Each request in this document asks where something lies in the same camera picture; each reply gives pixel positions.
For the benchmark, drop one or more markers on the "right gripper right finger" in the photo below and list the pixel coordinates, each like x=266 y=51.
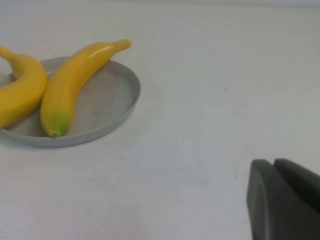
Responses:
x=302 y=182

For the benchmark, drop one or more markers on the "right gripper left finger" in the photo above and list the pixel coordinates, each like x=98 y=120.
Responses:
x=275 y=207

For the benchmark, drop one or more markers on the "large yellow plastic banana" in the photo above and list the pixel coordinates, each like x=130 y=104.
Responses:
x=65 y=82

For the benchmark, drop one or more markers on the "small yellow plastic banana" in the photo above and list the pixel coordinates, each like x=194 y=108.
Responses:
x=22 y=95

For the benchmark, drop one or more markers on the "grey round plate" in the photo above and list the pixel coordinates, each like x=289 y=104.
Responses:
x=105 y=100

